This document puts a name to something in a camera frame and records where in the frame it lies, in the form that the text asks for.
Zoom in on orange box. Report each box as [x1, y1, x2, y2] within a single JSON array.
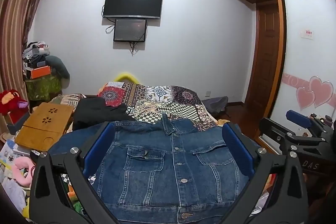
[[30, 65, 51, 79]]

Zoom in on beige striped cloth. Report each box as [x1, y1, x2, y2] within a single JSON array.
[[50, 93, 86, 109]]

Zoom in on wooden lap table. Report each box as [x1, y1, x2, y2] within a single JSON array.
[[14, 102, 75, 152]]

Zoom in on pile of papers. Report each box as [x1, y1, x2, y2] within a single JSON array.
[[0, 139, 32, 214]]

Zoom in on black garment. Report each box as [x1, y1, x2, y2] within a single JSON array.
[[72, 97, 135, 131]]

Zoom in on pink neck pillow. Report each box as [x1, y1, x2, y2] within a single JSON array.
[[13, 157, 36, 184]]

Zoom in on dark grey plush pillow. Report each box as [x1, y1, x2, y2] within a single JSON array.
[[46, 55, 70, 81]]

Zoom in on patchwork patterned blanket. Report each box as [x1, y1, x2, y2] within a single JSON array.
[[61, 81, 219, 186]]

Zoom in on yellow fluffy item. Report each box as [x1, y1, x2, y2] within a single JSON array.
[[114, 72, 139, 84]]

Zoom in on blue denim jacket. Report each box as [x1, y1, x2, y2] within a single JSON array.
[[49, 112, 263, 224]]

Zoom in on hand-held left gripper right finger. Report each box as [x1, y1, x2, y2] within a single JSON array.
[[210, 123, 309, 224]]

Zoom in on brown striped curtain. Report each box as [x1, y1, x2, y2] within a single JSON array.
[[0, 0, 54, 98]]

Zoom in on red plush toy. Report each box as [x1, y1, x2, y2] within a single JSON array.
[[0, 90, 29, 114]]

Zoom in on brown wooden door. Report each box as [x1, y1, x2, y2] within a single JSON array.
[[245, 2, 281, 115]]

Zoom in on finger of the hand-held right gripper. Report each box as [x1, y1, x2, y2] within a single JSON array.
[[286, 109, 334, 136], [259, 117, 311, 154]]

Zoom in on small black wall monitor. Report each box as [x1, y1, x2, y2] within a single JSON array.
[[113, 18, 147, 43]]

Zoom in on black wall television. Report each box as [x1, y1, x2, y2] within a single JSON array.
[[102, 0, 163, 20]]

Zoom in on dark grey cloth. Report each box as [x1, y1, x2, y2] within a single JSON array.
[[202, 96, 229, 115]]

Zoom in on pile of household clutter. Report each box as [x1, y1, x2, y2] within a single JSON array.
[[22, 41, 50, 68]]

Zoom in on black monitor cable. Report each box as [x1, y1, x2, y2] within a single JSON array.
[[129, 42, 145, 54]]

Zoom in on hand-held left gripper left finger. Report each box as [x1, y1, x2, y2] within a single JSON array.
[[29, 122, 124, 224]]

